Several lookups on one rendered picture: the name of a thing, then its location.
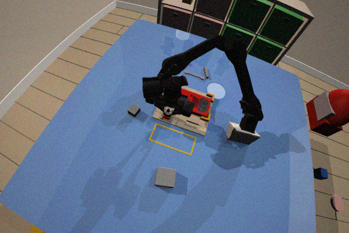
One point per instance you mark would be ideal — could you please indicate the grey wheel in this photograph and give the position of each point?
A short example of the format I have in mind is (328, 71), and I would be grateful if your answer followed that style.
(167, 114)

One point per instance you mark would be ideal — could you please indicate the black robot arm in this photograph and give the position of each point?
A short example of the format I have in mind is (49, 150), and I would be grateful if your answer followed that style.
(235, 51)

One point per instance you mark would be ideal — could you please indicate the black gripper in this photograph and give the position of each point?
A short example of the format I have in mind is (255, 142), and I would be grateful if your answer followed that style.
(180, 107)

